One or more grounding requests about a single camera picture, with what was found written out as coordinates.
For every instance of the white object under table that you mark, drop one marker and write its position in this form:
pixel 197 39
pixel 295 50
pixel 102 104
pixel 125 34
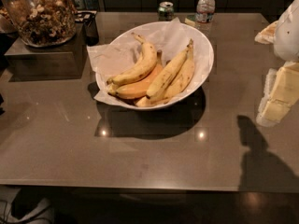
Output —
pixel 18 207

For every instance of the white paper liner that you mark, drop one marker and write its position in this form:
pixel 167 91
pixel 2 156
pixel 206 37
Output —
pixel 169 36

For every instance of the dark metal stand box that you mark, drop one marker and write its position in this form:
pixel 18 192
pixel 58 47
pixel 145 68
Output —
pixel 61 62

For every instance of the white bowl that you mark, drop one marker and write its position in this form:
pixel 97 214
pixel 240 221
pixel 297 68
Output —
pixel 204 52

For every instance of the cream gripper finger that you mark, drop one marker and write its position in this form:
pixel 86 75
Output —
pixel 280 93
pixel 266 36

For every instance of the orange ripe banana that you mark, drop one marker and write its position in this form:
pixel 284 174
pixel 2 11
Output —
pixel 139 88

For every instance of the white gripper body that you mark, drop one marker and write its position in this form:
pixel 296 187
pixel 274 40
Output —
pixel 288 34

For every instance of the black container behind jar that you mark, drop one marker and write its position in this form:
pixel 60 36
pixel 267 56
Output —
pixel 87 18

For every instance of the clear plastic water bottle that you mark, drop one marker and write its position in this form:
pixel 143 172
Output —
pixel 204 15

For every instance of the glass jar of granola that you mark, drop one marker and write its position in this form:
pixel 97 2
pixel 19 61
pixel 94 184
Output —
pixel 42 23

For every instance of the green soda can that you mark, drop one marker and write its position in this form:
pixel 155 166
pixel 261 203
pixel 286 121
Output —
pixel 165 11

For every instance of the yellow banana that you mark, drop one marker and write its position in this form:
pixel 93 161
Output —
pixel 166 76
pixel 178 85
pixel 144 65

